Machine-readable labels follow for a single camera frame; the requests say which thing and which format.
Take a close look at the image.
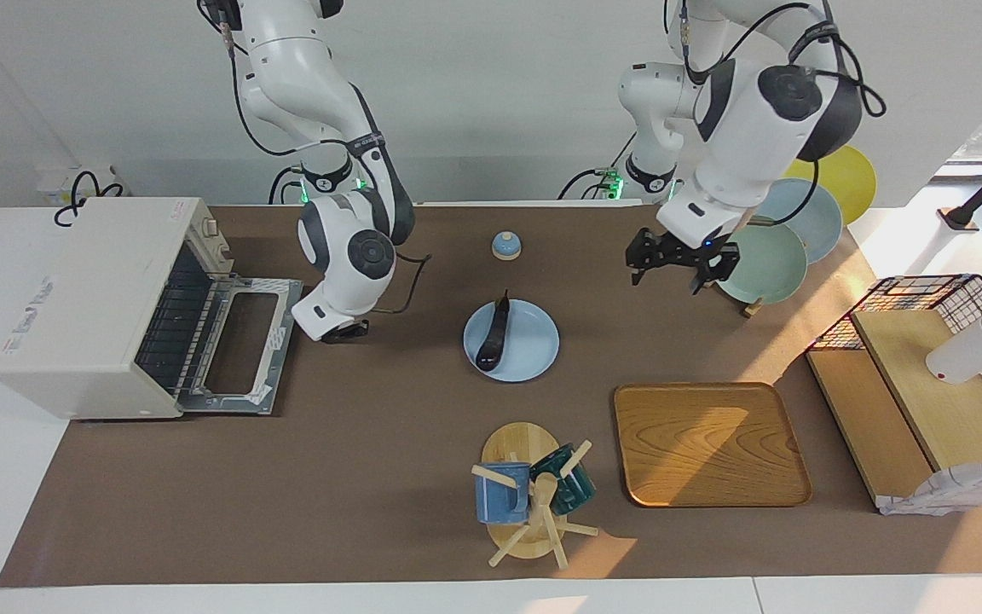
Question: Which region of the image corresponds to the glass oven door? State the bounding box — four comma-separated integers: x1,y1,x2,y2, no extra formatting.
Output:
176,275,304,417

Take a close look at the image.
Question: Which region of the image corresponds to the light blue plate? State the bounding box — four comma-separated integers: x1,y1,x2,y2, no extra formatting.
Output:
463,299,560,383
755,177,844,265

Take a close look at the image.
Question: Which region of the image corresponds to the dark purple eggplant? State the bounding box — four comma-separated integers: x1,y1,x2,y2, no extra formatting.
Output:
476,290,512,372

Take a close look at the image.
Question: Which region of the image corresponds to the cream toaster oven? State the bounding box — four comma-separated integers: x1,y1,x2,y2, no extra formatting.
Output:
0,198,236,420

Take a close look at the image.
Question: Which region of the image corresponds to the pale green plate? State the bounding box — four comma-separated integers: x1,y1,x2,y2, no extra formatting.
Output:
715,222,809,305

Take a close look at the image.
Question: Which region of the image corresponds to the brown table mat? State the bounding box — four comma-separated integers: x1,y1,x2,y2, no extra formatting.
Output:
0,205,982,589

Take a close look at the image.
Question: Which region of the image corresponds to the rectangular wooden tray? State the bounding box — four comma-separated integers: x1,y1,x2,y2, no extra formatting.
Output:
614,383,812,508

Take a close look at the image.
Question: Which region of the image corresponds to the yellow plate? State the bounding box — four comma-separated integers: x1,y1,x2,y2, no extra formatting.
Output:
785,145,878,226

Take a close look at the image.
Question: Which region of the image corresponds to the wooden mug tree stand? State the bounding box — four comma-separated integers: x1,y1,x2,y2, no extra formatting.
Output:
471,422,600,570

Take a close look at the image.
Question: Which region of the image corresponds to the dark green mug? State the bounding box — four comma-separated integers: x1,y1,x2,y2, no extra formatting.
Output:
530,443,598,516

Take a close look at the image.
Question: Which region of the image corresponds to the blue mug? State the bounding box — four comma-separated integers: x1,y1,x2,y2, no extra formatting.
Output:
475,462,533,524

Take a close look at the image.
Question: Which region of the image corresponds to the wooden stepped shelf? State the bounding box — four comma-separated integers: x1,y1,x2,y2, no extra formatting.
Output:
805,309,982,513

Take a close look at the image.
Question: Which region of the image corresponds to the white tumbler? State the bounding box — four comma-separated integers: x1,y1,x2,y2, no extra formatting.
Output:
925,314,982,385

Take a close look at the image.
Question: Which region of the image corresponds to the white marbled panel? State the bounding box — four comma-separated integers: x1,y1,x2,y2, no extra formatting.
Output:
878,460,982,518

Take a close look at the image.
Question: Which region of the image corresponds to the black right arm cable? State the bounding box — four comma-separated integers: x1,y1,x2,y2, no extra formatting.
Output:
218,0,433,316

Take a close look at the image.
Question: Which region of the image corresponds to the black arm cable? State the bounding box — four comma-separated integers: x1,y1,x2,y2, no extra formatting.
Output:
218,0,433,316
670,0,888,228

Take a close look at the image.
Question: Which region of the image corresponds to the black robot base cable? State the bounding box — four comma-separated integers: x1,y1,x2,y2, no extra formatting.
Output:
559,128,638,202
267,164,304,206

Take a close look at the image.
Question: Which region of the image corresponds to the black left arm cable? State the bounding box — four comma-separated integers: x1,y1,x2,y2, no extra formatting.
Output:
670,0,888,228

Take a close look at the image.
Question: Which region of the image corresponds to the metal oven wire rack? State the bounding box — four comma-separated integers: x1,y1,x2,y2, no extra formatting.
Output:
136,243,221,398

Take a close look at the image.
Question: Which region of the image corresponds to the black wire basket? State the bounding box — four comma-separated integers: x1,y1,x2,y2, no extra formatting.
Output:
806,275,982,449

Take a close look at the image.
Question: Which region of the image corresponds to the black looped outlet cable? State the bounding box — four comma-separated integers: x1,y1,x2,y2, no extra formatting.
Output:
53,170,126,228

